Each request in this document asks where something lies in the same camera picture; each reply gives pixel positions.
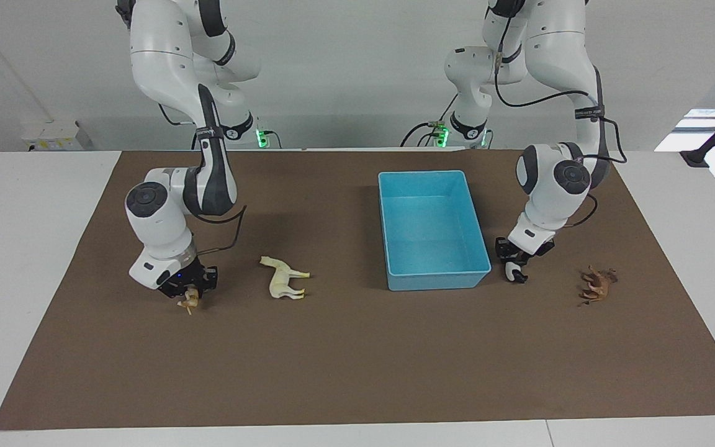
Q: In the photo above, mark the orange striped tiger toy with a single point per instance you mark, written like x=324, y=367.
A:
x=188, y=304

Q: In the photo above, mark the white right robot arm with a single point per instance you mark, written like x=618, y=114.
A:
x=165, y=230

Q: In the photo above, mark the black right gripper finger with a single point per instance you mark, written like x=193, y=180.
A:
x=187, y=292
x=201, y=297

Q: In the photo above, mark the light blue storage box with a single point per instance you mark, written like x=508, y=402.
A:
x=432, y=236

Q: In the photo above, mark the brown animal toy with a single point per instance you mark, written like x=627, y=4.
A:
x=598, y=284

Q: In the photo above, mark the cream white horse toy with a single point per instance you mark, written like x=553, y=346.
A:
x=280, y=280

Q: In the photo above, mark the white power box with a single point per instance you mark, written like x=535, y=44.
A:
x=53, y=133

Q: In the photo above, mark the black white panda toy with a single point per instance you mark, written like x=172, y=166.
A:
x=512, y=273

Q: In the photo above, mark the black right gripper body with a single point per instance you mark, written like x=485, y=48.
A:
x=193, y=278

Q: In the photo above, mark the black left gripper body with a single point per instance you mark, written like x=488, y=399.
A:
x=519, y=248

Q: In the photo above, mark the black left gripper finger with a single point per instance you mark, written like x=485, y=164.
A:
x=524, y=264
x=502, y=262

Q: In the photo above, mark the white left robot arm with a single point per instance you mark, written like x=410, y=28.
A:
x=556, y=186

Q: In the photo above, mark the brown table mat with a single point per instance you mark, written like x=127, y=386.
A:
x=332, y=360

